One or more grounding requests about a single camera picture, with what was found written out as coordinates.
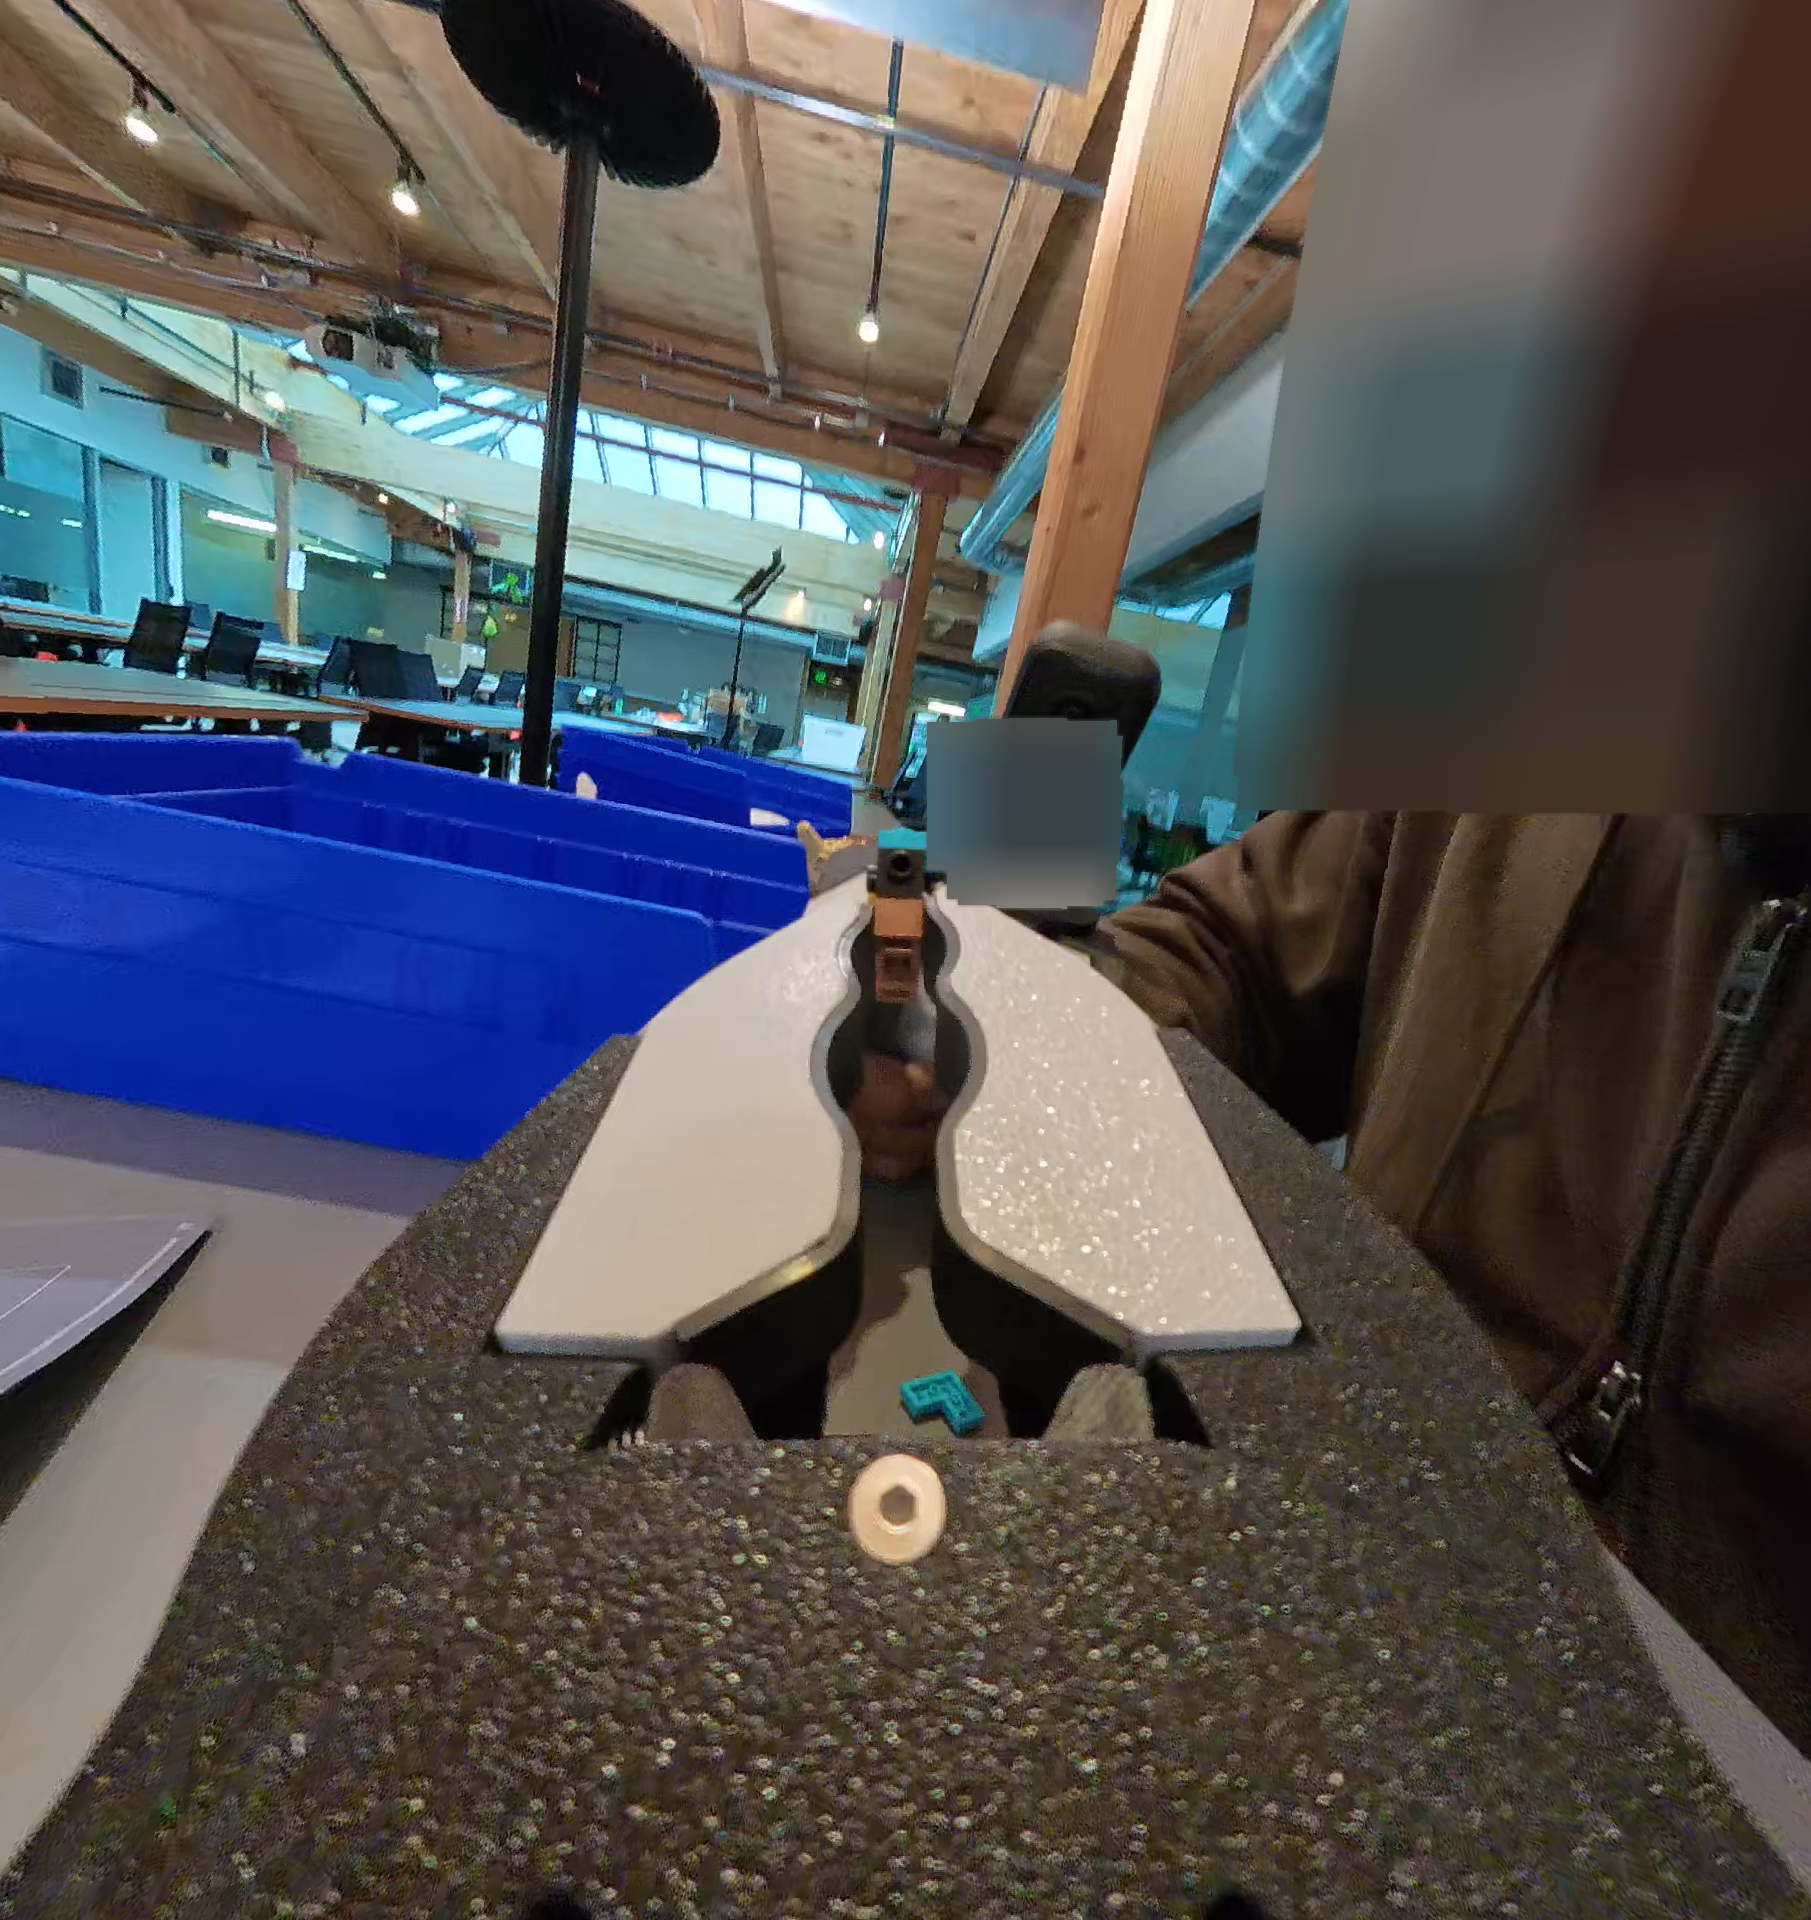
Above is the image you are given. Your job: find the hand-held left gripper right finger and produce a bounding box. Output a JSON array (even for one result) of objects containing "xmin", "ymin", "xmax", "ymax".
[{"xmin": 926, "ymin": 890, "xmax": 1306, "ymax": 1395}]

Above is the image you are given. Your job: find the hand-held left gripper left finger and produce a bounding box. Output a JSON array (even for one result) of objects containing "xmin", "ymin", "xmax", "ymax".
[{"xmin": 494, "ymin": 877, "xmax": 865, "ymax": 1395}]

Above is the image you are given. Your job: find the yellow and black brick assembly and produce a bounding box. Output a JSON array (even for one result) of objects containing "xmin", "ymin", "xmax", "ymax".
[{"xmin": 868, "ymin": 839, "xmax": 941, "ymax": 1010}]

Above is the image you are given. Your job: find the person's right forearm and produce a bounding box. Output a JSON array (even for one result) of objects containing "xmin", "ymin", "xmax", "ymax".
[{"xmin": 1099, "ymin": 814, "xmax": 1390, "ymax": 1146}]

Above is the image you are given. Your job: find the person's right hand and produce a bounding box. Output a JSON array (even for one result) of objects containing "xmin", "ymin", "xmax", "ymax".
[{"xmin": 852, "ymin": 1049, "xmax": 947, "ymax": 1187}]

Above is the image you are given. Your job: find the thin wooden column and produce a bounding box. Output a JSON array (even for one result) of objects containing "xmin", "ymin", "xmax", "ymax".
[{"xmin": 865, "ymin": 477, "xmax": 956, "ymax": 798}]

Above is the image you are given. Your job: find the black light stand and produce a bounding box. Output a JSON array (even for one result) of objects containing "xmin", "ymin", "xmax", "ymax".
[{"xmin": 728, "ymin": 546, "xmax": 791, "ymax": 747}]

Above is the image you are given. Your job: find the blue storage bin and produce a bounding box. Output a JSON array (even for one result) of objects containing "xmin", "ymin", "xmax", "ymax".
[
  {"xmin": 554, "ymin": 722, "xmax": 860, "ymax": 836},
  {"xmin": 0, "ymin": 726, "xmax": 811, "ymax": 964},
  {"xmin": 0, "ymin": 829, "xmax": 722, "ymax": 1167}
]

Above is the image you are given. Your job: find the person in brown jacket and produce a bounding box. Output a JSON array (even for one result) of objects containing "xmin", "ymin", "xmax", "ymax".
[{"xmin": 1099, "ymin": 809, "xmax": 1811, "ymax": 1808}]

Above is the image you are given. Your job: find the brick instruction booklet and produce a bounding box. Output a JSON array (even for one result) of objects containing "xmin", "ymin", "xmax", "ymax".
[{"xmin": 0, "ymin": 1211, "xmax": 216, "ymax": 1441}]

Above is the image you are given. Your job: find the row of black office chairs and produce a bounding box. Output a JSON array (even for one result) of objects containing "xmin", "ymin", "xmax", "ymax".
[{"xmin": 120, "ymin": 597, "xmax": 533, "ymax": 707}]

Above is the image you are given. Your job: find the long wooden office table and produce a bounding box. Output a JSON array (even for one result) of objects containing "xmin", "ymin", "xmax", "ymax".
[{"xmin": 0, "ymin": 646, "xmax": 370, "ymax": 733}]

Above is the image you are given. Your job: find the silver air duct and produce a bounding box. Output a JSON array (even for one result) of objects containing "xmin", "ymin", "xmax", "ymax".
[{"xmin": 1189, "ymin": 0, "xmax": 1351, "ymax": 299}]

